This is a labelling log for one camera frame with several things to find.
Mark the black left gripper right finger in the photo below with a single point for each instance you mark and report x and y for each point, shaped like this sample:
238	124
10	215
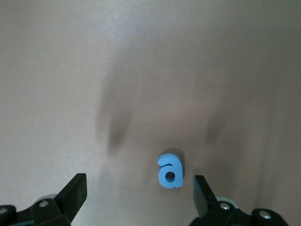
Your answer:
203	200

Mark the blue foam lowercase a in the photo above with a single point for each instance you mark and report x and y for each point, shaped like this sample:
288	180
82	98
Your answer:
170	171

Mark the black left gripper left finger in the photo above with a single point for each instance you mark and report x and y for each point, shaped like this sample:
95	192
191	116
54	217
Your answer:
73	195

